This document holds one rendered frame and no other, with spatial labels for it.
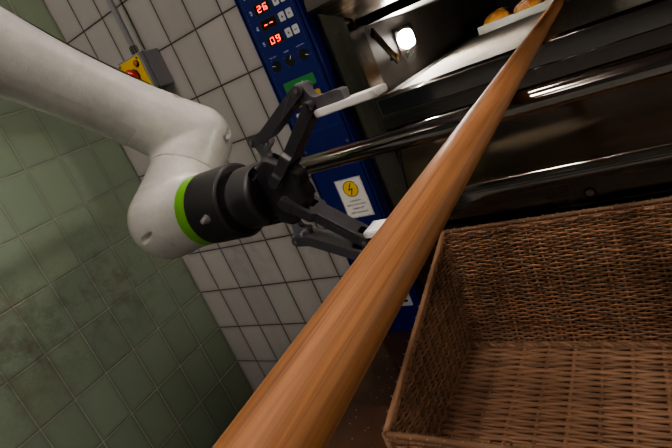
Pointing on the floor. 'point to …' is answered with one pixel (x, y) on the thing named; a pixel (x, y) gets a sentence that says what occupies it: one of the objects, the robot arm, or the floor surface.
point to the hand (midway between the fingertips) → (395, 159)
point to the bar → (442, 127)
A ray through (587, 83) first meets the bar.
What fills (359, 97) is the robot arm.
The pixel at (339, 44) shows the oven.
